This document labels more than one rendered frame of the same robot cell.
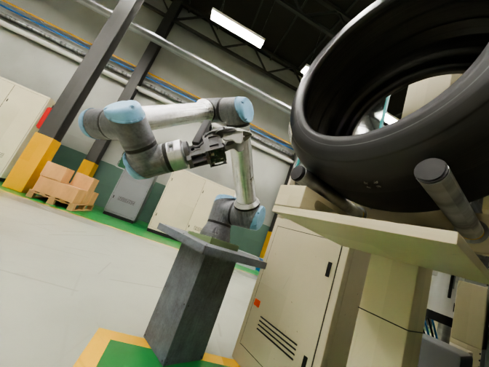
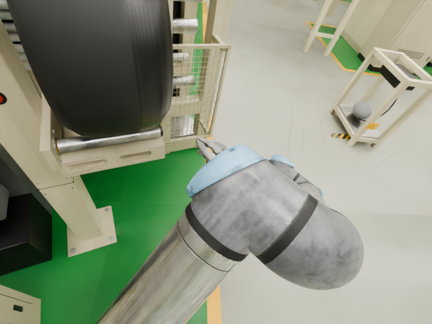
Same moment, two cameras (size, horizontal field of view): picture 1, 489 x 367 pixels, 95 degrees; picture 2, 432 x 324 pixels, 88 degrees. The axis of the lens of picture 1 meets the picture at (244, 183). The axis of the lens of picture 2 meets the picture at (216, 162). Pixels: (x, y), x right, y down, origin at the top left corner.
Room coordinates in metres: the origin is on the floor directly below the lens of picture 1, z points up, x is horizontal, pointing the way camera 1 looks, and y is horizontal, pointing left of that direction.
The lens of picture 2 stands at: (1.17, 0.10, 1.52)
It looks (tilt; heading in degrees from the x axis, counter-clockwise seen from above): 50 degrees down; 178
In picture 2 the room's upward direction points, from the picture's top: 16 degrees clockwise
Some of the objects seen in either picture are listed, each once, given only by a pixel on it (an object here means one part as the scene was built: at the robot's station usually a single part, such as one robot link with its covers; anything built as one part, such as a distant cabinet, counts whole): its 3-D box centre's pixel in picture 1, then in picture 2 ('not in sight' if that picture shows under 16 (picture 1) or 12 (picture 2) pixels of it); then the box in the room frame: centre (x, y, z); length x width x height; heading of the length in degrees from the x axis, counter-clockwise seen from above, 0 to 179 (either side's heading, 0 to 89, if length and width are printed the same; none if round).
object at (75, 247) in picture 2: not in sight; (90, 229); (0.70, -0.55, 0.01); 0.27 x 0.27 x 0.02; 33
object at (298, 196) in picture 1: (327, 217); (114, 150); (0.66, -0.27, 0.84); 0.36 x 0.09 x 0.06; 123
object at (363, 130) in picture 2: not in sight; (374, 101); (-1.14, 1.60, 0.40); 0.60 x 0.35 x 0.80; 13
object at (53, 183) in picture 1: (71, 188); not in sight; (5.11, 3.52, 0.37); 1.23 x 0.84 x 0.75; 13
